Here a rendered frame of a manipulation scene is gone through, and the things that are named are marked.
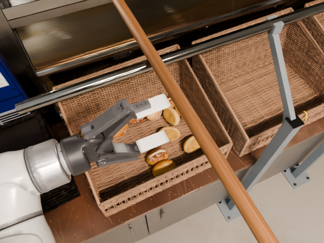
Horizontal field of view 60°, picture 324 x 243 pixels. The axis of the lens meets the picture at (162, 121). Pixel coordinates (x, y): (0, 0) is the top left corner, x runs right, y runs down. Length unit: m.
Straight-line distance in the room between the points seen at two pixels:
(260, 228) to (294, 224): 1.37
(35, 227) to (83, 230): 0.63
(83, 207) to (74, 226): 0.08
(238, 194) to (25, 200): 0.37
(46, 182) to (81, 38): 0.65
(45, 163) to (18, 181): 0.05
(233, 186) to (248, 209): 0.04
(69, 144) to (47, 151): 0.04
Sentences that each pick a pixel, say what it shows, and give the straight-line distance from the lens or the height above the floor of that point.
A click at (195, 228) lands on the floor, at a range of 1.73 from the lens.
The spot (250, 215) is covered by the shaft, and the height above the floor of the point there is 1.20.
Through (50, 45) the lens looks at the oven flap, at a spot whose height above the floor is 1.01.
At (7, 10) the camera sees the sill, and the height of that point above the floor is 1.17.
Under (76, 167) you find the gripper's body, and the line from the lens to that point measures 0.54.
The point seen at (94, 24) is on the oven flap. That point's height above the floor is 1.04.
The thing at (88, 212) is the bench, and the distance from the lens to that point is 1.18.
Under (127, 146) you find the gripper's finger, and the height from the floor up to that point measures 1.14.
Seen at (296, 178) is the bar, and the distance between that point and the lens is 1.99.
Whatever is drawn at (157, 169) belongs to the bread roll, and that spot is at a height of 0.65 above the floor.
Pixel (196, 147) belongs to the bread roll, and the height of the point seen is 0.62.
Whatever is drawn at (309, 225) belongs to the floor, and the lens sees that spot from 1.92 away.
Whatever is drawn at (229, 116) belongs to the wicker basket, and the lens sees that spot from 1.18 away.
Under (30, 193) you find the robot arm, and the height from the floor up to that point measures 1.21.
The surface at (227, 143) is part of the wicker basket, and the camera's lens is 1.14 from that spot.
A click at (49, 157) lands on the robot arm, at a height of 1.24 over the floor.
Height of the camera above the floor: 1.69
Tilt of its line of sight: 57 degrees down
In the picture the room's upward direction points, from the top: straight up
